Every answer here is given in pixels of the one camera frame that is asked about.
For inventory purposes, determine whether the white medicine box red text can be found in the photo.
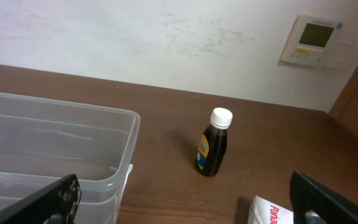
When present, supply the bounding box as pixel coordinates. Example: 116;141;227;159
247;196;293;224

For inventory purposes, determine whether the beige wall control panel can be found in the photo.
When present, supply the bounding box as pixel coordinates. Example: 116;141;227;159
280;15;358;70

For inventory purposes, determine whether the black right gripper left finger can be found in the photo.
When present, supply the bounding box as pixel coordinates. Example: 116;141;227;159
0;174;82;224

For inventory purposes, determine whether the clear plastic container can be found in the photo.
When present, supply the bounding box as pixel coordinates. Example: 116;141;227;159
0;93;140;223

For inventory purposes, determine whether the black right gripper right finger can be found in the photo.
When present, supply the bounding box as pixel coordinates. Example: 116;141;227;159
290;171;358;224

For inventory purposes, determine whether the dark syrup bottle white cap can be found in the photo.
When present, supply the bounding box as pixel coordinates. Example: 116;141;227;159
195;108;233;177

